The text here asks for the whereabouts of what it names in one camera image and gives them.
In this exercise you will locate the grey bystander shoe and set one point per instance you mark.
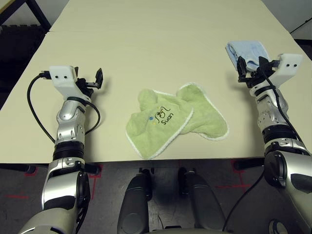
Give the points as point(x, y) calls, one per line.
point(276, 228)

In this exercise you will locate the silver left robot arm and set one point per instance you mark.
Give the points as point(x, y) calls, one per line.
point(70, 122)

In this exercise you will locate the black slanted metal bar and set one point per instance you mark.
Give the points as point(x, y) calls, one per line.
point(302, 25)

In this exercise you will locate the black metal table frame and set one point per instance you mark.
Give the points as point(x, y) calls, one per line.
point(39, 13)

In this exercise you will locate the light blue folded towel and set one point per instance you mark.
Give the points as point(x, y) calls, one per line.
point(253, 50)

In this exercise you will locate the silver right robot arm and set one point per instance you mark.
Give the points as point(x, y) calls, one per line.
point(273, 117)

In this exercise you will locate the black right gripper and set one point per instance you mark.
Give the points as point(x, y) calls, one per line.
point(257, 78)

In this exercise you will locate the grey robot left leg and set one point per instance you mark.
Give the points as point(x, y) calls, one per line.
point(134, 202)

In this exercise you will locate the grey robot leg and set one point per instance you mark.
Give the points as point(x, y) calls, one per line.
point(134, 202)
point(204, 202)

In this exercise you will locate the black foam floor mat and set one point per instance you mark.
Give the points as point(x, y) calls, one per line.
point(14, 61)

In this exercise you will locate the green terry towel white trim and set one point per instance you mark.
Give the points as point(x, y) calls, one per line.
point(156, 126)

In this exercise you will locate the grey robot right leg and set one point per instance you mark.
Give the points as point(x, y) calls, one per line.
point(204, 202)

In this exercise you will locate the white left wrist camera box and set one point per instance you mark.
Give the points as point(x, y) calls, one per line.
point(62, 78)

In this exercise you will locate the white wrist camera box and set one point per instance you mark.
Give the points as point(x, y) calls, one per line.
point(62, 78)
point(290, 64)

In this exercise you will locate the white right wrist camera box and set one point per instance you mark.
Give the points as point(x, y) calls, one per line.
point(290, 64)

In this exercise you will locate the beige robot torso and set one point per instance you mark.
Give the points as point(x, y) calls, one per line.
point(182, 231)

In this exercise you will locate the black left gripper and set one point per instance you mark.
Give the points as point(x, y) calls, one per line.
point(85, 85)

